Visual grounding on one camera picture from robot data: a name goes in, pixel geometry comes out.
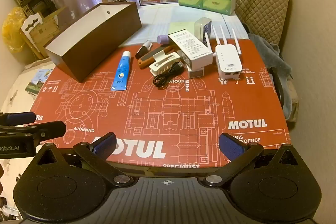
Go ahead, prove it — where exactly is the chair with quilted cover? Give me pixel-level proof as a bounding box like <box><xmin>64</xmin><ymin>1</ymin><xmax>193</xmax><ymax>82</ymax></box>
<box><xmin>235</xmin><ymin>0</ymin><xmax>292</xmax><ymax>56</ymax></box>

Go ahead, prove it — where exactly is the brown storage box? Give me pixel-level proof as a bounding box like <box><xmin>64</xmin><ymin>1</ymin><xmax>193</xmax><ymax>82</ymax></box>
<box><xmin>45</xmin><ymin>2</ymin><xmax>142</xmax><ymax>83</ymax></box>

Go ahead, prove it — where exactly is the black white marker pen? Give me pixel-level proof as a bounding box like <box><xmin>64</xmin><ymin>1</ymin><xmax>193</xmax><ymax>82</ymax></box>
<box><xmin>135</xmin><ymin>40</ymin><xmax>153</xmax><ymax>59</ymax></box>

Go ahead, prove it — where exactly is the blue white tube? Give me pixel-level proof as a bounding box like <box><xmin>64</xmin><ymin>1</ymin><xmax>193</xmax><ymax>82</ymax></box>
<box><xmin>110</xmin><ymin>51</ymin><xmax>131</xmax><ymax>91</ymax></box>

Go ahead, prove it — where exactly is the black usb cable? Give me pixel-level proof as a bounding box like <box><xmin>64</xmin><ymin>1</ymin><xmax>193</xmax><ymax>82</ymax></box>
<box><xmin>153</xmin><ymin>61</ymin><xmax>186</xmax><ymax>88</ymax></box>

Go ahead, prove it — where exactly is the yellow plastic bag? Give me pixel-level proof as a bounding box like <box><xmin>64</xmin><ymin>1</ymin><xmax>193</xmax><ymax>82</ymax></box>
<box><xmin>2</xmin><ymin>7</ymin><xmax>27</xmax><ymax>53</ymax></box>

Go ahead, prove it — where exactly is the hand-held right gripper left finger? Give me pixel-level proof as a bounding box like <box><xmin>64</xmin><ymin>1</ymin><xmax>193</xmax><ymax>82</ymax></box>
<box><xmin>37</xmin><ymin>133</ymin><xmax>133</xmax><ymax>188</ymax></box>

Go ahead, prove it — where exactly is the small white medicine box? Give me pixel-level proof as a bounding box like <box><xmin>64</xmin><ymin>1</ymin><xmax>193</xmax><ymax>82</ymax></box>
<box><xmin>187</xmin><ymin>67</ymin><xmax>204</xmax><ymax>79</ymax></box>

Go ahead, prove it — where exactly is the white wifi router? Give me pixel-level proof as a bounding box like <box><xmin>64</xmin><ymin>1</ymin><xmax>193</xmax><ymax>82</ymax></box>
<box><xmin>205</xmin><ymin>25</ymin><xmax>242</xmax><ymax>81</ymax></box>

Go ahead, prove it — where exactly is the grey cloth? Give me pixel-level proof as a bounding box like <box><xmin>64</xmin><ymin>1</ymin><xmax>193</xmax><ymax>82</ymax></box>
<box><xmin>247</xmin><ymin>34</ymin><xmax>300</xmax><ymax>119</ymax></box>

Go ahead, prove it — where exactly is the cardboard box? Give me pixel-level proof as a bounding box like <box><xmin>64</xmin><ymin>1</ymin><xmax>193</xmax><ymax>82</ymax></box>
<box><xmin>20</xmin><ymin>6</ymin><xmax>76</xmax><ymax>59</ymax></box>

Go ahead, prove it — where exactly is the orange utility knife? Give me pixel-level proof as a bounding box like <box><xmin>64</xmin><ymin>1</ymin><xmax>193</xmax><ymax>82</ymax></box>
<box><xmin>138</xmin><ymin>46</ymin><xmax>175</xmax><ymax>70</ymax></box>

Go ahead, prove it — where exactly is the red printed mat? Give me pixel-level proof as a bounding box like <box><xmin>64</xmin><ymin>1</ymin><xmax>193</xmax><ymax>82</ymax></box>
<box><xmin>29</xmin><ymin>39</ymin><xmax>289</xmax><ymax>169</ymax></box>

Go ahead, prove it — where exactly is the clear plastic box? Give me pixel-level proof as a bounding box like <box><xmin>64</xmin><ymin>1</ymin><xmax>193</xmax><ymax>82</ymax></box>
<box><xmin>194</xmin><ymin>17</ymin><xmax>212</xmax><ymax>42</ymax></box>

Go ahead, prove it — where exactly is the large white medicine box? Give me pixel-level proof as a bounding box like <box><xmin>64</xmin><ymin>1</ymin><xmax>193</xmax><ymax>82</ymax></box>
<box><xmin>168</xmin><ymin>29</ymin><xmax>213</xmax><ymax>71</ymax></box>

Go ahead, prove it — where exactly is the white hair clip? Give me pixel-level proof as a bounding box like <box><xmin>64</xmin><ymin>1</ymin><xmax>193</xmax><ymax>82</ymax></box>
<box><xmin>149</xmin><ymin>51</ymin><xmax>181</xmax><ymax>75</ymax></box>

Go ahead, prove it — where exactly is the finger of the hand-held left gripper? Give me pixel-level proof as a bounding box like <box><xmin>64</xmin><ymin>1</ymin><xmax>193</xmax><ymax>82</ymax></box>
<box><xmin>0</xmin><ymin>112</ymin><xmax>36</xmax><ymax>127</ymax></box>
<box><xmin>0</xmin><ymin>120</ymin><xmax>67</xmax><ymax>140</ymax></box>

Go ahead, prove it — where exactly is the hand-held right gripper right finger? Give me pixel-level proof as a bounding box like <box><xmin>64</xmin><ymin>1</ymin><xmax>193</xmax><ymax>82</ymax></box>
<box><xmin>203</xmin><ymin>133</ymin><xmax>302</xmax><ymax>187</ymax></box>

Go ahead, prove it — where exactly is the landscape print book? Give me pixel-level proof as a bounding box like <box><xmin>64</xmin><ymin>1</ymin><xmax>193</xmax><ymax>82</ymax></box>
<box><xmin>25</xmin><ymin>69</ymin><xmax>53</xmax><ymax>96</ymax></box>

